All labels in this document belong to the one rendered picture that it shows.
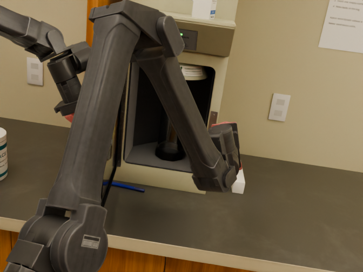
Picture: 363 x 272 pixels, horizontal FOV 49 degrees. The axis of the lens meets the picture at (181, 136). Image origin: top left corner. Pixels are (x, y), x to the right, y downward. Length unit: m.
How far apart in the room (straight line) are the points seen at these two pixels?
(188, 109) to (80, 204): 0.32
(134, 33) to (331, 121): 1.23
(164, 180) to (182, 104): 0.60
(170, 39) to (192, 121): 0.19
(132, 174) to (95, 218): 0.80
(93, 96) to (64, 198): 0.15
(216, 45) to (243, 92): 0.56
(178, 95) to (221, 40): 0.39
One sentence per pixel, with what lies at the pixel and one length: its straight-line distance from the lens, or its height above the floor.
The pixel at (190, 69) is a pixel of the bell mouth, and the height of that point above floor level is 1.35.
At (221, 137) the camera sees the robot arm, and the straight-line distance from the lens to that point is 0.92.
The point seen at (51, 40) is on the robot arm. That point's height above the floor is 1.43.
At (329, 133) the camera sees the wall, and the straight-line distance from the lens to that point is 1.77.
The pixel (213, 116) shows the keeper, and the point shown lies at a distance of 1.24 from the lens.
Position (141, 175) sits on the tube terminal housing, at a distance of 1.34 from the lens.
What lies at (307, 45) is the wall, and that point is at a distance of 1.66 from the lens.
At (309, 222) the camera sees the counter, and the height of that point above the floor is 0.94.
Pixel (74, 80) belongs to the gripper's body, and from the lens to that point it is 1.02.
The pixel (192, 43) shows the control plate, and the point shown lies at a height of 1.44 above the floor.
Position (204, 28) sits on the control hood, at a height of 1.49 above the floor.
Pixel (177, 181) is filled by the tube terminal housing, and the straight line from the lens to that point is 1.33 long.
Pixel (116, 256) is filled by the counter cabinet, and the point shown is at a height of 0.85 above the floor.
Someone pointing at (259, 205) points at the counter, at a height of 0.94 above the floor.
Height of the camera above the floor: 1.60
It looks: 21 degrees down
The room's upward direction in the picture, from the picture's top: 8 degrees clockwise
